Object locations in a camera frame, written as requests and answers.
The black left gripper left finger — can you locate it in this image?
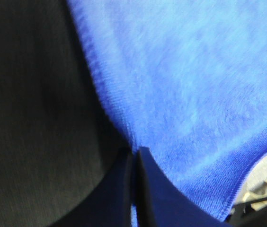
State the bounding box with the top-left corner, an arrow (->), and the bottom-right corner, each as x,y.
52,148 -> 132,227

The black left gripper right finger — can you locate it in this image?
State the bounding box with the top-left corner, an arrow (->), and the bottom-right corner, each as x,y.
136,147 -> 228,227

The blue microfibre towel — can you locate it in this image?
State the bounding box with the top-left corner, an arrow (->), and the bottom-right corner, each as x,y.
68,0 -> 267,227

